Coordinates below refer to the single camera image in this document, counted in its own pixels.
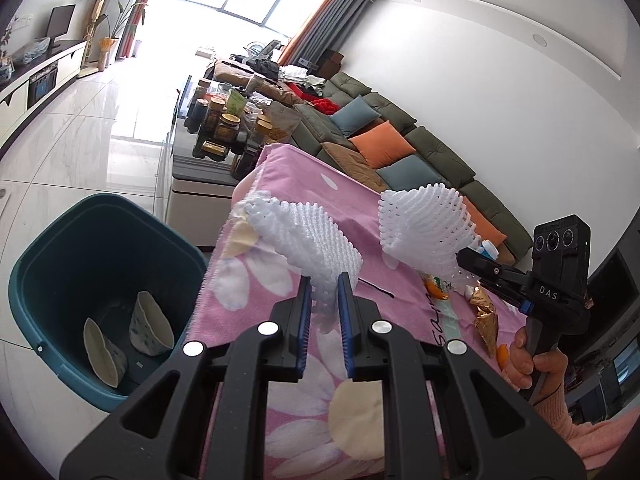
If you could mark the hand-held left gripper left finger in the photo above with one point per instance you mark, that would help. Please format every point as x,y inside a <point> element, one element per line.
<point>304,330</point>

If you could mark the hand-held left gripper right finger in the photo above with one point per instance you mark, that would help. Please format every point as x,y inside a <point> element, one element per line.
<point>344,330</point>

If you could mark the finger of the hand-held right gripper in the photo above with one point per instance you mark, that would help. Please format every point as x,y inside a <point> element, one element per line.
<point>510,300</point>
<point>492,270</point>

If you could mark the large gold foil wrapper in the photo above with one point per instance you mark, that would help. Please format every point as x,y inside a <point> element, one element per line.
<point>487,332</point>

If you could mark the orange peel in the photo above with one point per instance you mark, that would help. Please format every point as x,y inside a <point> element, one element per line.
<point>434,290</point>
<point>502,356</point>

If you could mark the white foam fruit net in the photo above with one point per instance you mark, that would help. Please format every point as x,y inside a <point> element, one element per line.
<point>305,240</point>
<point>425,225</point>

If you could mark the teal plastic bin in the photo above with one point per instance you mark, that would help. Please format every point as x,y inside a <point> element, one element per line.
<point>90,240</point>

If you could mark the person's right forearm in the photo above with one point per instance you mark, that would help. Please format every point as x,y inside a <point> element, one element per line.
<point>555,410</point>

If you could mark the person's right hand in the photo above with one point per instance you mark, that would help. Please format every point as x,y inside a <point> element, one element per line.
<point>520,365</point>

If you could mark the blue paper cup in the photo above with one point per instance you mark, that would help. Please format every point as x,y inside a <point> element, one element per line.
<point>489,250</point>

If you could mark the orange cushion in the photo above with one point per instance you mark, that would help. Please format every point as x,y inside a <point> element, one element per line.
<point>382,144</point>
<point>482,220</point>

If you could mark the thin black stick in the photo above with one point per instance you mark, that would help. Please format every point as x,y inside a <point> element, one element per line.
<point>377,290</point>

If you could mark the dark cabinet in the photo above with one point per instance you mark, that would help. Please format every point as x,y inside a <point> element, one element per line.
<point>615,320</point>

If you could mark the blue cushion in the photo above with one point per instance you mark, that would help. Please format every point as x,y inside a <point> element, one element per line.
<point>412,172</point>
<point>355,116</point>

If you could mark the green sofa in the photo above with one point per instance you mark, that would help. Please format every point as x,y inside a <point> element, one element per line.
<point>435,152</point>

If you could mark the pink floral blanket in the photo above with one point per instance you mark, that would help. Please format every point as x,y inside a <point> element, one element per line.
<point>300,180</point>

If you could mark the torn paper cup half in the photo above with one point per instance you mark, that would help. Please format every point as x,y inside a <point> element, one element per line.
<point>102,357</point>
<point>150,325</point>

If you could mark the brown sofa throw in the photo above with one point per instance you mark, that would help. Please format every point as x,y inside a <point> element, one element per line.
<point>350,162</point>

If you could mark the glass coffee table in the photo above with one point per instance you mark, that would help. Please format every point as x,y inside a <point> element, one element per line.
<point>200,167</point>

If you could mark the group of jars and packets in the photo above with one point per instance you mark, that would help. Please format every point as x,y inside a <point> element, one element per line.
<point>225,125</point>

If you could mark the red cloth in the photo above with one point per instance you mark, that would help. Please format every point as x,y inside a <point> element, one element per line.
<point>327,106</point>

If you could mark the ceiling spotlight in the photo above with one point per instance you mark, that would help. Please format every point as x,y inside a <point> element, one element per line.
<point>538,40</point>

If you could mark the pile of clothes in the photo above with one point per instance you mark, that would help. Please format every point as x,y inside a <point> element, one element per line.
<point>265,72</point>

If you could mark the brown box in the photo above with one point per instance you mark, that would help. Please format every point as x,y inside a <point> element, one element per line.
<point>332,62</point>

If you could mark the orange and grey curtain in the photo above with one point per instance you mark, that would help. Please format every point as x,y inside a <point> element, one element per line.
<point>140,5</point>
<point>325,20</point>

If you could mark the potted green plant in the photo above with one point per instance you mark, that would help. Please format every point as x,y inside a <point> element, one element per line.
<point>125,25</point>

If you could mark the white cabinet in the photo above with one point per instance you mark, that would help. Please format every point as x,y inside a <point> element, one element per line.
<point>45,72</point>

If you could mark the black monitor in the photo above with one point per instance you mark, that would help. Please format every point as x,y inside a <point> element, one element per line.
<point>61,21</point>

